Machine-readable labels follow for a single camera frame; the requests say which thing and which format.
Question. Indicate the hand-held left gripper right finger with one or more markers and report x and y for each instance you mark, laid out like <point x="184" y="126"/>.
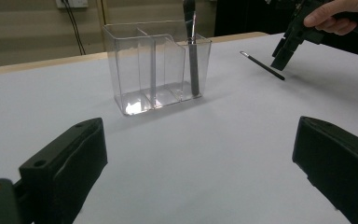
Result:
<point x="341" y="165"/>

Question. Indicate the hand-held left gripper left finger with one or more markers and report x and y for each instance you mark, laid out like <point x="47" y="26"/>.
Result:
<point x="65" y="168"/>

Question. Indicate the thin black eyeliner brush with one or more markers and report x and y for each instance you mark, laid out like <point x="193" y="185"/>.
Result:
<point x="262" y="66"/>

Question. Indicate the black marker pen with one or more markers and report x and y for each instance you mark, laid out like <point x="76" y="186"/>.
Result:
<point x="193" y="65"/>

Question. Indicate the clear plastic organizer box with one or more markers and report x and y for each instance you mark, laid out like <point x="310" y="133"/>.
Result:
<point x="136" y="71"/>

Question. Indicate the black curtain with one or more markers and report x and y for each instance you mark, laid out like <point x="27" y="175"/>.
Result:
<point x="245" y="15"/>

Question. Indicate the wooden table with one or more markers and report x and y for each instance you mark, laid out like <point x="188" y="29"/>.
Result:
<point x="43" y="63"/>

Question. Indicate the white wall outlet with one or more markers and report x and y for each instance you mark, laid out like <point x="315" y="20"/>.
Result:
<point x="73" y="3"/>

